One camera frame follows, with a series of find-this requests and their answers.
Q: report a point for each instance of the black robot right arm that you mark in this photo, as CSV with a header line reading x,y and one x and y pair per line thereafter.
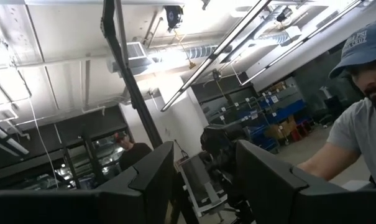
x,y
220,146

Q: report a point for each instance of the person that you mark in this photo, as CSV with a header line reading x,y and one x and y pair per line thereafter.
x,y
361,130
135,155

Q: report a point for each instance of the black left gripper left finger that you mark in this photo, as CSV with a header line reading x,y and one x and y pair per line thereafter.
x,y
82,207

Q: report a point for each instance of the ceiling air vent unit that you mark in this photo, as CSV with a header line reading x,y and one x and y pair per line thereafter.
x,y
136,51

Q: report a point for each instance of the black metal rack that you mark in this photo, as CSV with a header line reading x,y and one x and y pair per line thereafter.
x,y
91,155

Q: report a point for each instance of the silver flexible air duct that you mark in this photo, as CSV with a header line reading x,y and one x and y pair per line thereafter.
x,y
277,37
201,52

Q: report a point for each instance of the long ceiling light strip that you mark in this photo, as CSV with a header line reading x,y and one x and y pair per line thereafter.
x,y
303,40
200,71

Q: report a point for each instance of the storage shelving with blue bins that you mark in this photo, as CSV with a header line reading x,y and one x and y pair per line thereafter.
x,y
284,109

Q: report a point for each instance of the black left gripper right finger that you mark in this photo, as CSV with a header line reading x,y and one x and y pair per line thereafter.
x,y
299,202

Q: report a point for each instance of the ceiling light fixture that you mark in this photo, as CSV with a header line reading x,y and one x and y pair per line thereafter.
x,y
7,140

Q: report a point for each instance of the white-framed grey chair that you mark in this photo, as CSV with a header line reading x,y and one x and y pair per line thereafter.
x,y
190,180

